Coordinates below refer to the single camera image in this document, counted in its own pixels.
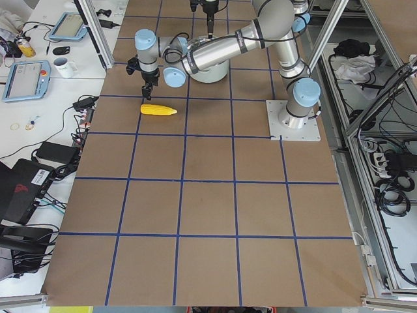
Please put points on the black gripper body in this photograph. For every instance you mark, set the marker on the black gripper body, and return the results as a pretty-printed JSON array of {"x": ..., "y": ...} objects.
[
  {"x": 210, "y": 10},
  {"x": 150, "y": 77}
]

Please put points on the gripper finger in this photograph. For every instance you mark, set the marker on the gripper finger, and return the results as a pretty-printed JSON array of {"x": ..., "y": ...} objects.
[
  {"x": 208, "y": 24},
  {"x": 211, "y": 25},
  {"x": 149, "y": 90},
  {"x": 145, "y": 91}
]

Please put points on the yellow corn cob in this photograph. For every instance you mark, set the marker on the yellow corn cob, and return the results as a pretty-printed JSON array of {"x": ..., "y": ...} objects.
[{"x": 157, "y": 110}]

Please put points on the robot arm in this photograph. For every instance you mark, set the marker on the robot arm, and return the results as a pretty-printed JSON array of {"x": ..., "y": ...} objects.
[
  {"x": 300, "y": 7},
  {"x": 277, "y": 23}
]

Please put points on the light green electric pot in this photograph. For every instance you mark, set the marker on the light green electric pot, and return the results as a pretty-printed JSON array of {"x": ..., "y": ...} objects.
[{"x": 211, "y": 74}]

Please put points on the white mug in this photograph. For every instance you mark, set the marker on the white mug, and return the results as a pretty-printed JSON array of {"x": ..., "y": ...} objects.
[{"x": 65, "y": 68}]

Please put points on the far blue teach pendant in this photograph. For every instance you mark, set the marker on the far blue teach pendant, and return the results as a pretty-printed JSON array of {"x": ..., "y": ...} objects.
[{"x": 70, "y": 27}]

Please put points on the blue teach pendant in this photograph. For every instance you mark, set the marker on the blue teach pendant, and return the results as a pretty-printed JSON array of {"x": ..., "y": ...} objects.
[
  {"x": 70, "y": 27},
  {"x": 27, "y": 81}
]

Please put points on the black power brick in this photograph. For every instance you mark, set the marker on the black power brick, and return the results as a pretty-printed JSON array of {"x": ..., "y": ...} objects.
[{"x": 57, "y": 153}]

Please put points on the near blue teach pendant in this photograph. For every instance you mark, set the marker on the near blue teach pendant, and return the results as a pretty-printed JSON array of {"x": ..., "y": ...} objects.
[{"x": 27, "y": 81}]

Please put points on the yellow can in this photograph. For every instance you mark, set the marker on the yellow can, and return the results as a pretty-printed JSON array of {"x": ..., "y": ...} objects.
[{"x": 26, "y": 48}]

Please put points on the black laptop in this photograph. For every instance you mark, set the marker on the black laptop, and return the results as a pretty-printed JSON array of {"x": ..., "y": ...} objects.
[{"x": 21, "y": 188}]

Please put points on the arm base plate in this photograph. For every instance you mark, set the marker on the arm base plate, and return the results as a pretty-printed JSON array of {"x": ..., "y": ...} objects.
[{"x": 283, "y": 126}]

